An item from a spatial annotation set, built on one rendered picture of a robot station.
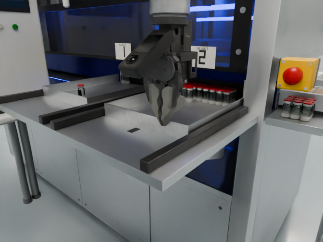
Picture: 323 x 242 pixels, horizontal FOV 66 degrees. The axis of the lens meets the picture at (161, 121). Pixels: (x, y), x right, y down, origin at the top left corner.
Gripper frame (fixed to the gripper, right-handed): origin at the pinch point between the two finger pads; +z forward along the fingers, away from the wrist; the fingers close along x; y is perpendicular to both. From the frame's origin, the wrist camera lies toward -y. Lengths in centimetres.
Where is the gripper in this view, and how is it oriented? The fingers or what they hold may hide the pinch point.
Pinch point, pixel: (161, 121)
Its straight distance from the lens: 51.5
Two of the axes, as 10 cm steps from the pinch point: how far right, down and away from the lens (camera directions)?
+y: 6.4, -2.5, 7.3
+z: -0.1, 9.4, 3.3
